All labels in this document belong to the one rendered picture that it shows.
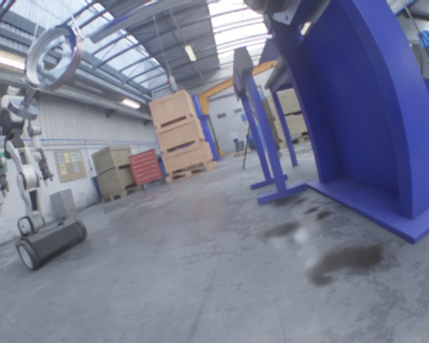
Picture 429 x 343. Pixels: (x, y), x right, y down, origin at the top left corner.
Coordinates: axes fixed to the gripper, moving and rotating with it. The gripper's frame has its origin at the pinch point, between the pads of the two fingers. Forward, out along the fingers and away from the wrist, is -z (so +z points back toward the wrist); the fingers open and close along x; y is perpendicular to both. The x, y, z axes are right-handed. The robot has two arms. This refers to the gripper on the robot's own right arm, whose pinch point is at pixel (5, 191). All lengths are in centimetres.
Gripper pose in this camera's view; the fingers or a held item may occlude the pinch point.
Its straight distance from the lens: 171.9
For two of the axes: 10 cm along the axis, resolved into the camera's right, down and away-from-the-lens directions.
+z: -4.7, -8.8, -0.4
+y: 1.7, -1.4, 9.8
